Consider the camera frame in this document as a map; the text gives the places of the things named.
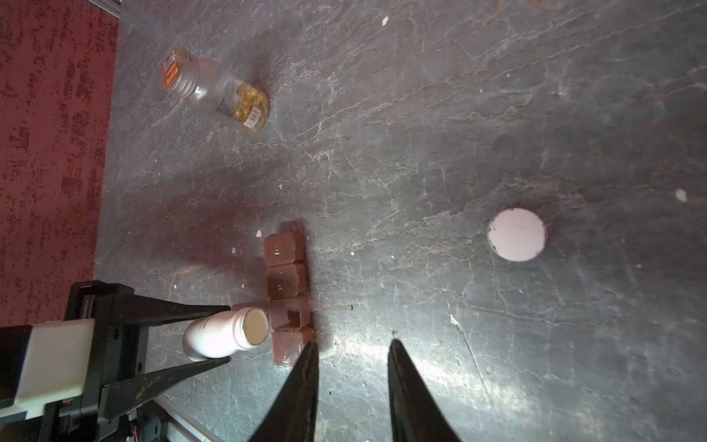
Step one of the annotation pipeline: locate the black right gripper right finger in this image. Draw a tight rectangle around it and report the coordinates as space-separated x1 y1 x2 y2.
388 339 460 442

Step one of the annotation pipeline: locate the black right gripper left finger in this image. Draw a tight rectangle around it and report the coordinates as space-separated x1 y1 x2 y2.
250 342 320 442

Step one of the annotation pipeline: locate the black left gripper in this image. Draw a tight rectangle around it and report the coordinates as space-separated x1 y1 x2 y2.
39 281 232 441

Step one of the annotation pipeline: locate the small white pill bottle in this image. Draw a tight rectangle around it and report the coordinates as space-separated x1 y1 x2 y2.
182 307 270 362

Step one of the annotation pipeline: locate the red weekly pill organizer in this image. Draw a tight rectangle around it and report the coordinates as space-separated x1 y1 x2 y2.
232 230 316 366

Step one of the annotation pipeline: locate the white bottle cap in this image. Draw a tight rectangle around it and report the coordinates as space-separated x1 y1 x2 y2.
487 208 548 263

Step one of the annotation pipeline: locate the clear pill bottle gold lid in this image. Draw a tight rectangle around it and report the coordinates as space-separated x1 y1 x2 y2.
160 46 270 133

